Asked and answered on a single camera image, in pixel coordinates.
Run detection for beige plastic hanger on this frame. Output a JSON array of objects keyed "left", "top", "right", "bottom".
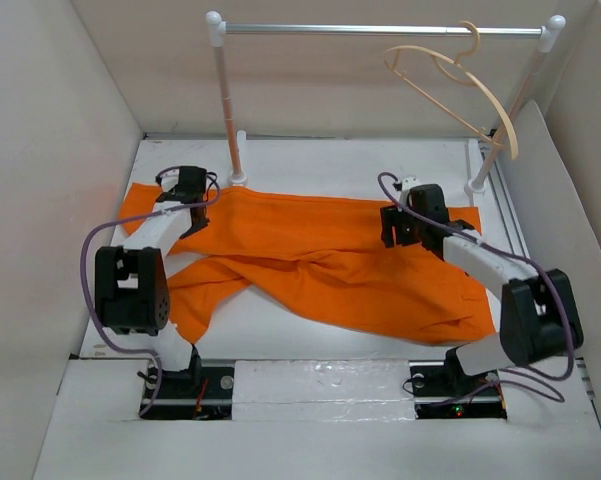
[{"left": 381, "top": 20, "right": 520, "bottom": 160}]

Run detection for aluminium rail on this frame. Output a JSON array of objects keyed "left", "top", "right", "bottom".
[{"left": 489, "top": 159, "right": 529, "bottom": 257}]

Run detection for white clothes rack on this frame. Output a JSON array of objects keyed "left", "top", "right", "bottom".
[{"left": 205, "top": 11, "right": 567, "bottom": 196}]

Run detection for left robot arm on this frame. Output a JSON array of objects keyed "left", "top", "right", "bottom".
[{"left": 81, "top": 166, "right": 217, "bottom": 397}]

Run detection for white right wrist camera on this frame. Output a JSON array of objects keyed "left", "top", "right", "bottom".
[{"left": 393, "top": 175, "right": 422, "bottom": 206}]

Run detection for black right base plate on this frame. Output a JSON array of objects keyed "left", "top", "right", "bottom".
[{"left": 402, "top": 361, "right": 507, "bottom": 420}]

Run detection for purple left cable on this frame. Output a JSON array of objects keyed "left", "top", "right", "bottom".
[{"left": 81, "top": 167, "right": 222, "bottom": 416}]

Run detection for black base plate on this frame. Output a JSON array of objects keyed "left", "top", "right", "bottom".
[
  {"left": 402, "top": 361, "right": 507, "bottom": 420},
  {"left": 140, "top": 364, "right": 235, "bottom": 421}
]

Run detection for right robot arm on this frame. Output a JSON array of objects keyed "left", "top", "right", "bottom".
[{"left": 378, "top": 173, "right": 584, "bottom": 394}]

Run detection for orange trousers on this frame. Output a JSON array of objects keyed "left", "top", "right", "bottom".
[{"left": 117, "top": 182, "right": 499, "bottom": 346}]

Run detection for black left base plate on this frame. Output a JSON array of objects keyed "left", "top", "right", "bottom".
[{"left": 140, "top": 364, "right": 235, "bottom": 421}]

